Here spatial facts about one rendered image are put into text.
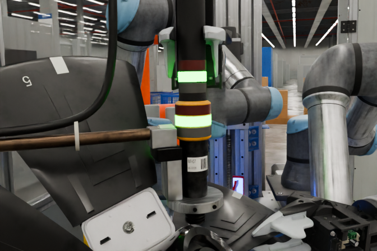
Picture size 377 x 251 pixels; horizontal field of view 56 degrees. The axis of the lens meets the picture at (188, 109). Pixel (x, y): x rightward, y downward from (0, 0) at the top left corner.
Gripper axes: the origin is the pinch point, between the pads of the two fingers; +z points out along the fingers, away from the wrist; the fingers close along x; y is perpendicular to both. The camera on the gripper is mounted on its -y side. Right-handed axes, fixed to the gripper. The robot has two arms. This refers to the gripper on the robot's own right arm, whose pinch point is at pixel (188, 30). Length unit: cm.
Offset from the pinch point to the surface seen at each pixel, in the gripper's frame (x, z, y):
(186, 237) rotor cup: -0.3, 8.6, 20.4
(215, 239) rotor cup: -2.9, 4.2, 22.7
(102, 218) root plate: 9.6, 4.0, 20.7
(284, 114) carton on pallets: -146, -913, 120
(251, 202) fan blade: -8.2, -23.9, 28.9
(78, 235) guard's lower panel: 56, -90, 68
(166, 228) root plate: 2.6, 3.1, 22.0
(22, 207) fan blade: 9.4, 19.1, 13.5
